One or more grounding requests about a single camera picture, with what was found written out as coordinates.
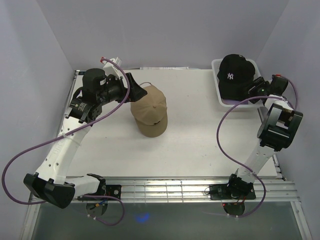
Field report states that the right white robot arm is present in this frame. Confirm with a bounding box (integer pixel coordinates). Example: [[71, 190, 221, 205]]
[[225, 74, 304, 199]]

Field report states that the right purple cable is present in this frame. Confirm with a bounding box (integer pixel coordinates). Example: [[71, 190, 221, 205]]
[[203, 74, 298, 219]]

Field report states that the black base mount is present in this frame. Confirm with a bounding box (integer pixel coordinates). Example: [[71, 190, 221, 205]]
[[76, 184, 122, 201], [204, 183, 256, 204]]

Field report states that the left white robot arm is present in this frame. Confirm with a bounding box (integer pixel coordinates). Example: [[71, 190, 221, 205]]
[[23, 68, 147, 209]]

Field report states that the purple baseball cap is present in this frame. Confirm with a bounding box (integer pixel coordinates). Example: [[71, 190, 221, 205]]
[[219, 98, 240, 107]]

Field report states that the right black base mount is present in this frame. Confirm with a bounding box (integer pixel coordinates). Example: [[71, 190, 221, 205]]
[[204, 183, 256, 204]]

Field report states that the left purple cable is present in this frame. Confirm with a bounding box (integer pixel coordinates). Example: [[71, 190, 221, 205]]
[[1, 58, 132, 227]]

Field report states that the tan baseball cap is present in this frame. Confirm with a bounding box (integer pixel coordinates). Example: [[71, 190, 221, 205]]
[[130, 84, 168, 138]]

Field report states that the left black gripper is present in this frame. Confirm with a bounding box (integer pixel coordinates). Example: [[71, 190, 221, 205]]
[[97, 73, 148, 106]]

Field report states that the black NY baseball cap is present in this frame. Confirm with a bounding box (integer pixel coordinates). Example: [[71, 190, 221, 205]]
[[217, 54, 256, 101]]

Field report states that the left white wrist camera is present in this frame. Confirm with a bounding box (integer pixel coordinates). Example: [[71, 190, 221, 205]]
[[100, 57, 122, 77]]

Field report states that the purple cable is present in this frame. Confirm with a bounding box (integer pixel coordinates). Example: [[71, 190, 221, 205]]
[[203, 74, 298, 219], [1, 58, 132, 227]]

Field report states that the white plastic basket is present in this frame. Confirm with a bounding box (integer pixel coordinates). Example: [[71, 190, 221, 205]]
[[211, 58, 263, 111]]

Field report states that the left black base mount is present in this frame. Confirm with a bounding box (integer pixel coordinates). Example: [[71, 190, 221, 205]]
[[76, 184, 122, 201]]

